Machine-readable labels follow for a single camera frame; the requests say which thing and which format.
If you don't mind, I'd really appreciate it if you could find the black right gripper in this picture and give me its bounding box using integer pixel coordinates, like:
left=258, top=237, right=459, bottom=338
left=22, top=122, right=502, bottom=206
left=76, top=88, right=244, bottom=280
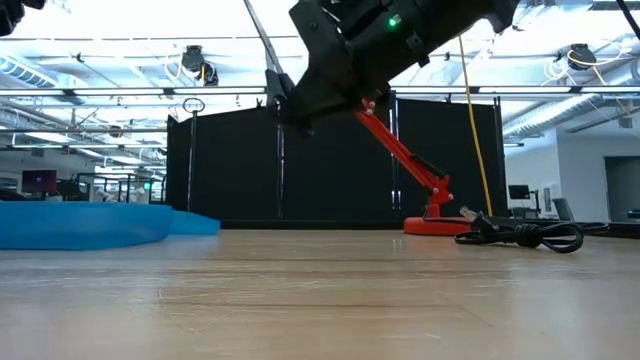
left=272, top=0, right=431, bottom=136

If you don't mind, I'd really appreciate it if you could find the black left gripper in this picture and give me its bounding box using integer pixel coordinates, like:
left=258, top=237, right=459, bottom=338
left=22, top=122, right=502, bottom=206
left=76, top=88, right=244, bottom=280
left=0, top=0, right=46, bottom=37

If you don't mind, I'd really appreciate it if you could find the blue plastic supply box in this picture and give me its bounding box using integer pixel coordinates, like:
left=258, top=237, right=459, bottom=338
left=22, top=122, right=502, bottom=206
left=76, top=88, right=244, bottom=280
left=0, top=201, right=221, bottom=250

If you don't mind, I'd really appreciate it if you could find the red desk lamp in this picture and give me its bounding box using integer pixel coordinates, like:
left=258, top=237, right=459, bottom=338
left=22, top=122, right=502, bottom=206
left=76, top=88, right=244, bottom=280
left=355, top=97, right=474, bottom=237

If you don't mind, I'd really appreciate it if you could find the black ceiling fixture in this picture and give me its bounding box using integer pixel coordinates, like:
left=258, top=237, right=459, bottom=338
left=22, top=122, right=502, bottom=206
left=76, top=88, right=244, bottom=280
left=567, top=43, right=597, bottom=71
left=181, top=45, right=220, bottom=87

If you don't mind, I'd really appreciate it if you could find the dark computer monitor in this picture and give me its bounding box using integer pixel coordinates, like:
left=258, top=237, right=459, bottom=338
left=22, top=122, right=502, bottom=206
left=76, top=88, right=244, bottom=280
left=21, top=169, right=58, bottom=195

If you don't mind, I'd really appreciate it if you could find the long ceiling light strip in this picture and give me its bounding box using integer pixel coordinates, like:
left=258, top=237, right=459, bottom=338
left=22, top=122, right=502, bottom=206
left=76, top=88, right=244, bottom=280
left=0, top=85, right=640, bottom=97

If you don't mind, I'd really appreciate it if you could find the yellow hanging cable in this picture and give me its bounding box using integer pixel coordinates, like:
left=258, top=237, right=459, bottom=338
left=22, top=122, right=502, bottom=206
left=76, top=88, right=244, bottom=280
left=457, top=34, right=495, bottom=217

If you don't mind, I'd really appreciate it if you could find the black lamp power cable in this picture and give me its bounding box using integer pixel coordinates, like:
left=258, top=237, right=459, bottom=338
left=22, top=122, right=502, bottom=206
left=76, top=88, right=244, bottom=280
left=453, top=205, right=610, bottom=254

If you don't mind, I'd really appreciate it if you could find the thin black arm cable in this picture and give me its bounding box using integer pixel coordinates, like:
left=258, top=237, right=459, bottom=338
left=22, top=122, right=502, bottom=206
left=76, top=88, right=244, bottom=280
left=616, top=0, right=640, bottom=42

